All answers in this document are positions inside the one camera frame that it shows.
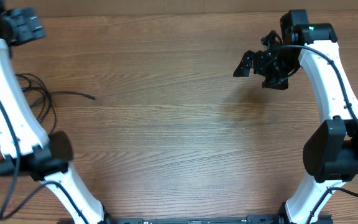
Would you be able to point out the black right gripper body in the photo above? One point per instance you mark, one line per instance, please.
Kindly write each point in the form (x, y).
(258, 63)

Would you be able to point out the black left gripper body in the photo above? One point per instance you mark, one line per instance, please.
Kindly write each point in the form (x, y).
(30, 26)

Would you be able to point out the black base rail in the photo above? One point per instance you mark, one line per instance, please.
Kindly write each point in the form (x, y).
(197, 220)

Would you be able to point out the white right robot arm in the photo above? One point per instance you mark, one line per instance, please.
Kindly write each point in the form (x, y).
(330, 156)

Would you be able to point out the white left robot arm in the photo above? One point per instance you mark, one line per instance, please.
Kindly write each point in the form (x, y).
(33, 158)

